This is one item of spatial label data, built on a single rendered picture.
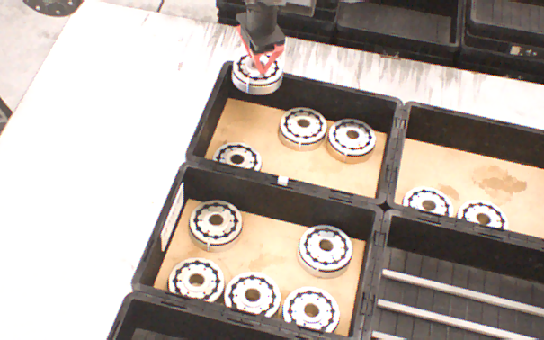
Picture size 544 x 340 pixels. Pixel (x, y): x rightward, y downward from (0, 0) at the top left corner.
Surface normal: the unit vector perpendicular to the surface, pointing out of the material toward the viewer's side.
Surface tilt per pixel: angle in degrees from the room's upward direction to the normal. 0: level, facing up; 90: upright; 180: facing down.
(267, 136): 0
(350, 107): 90
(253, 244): 0
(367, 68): 0
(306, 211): 90
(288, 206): 90
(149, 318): 90
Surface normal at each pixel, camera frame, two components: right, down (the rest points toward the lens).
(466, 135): -0.23, 0.74
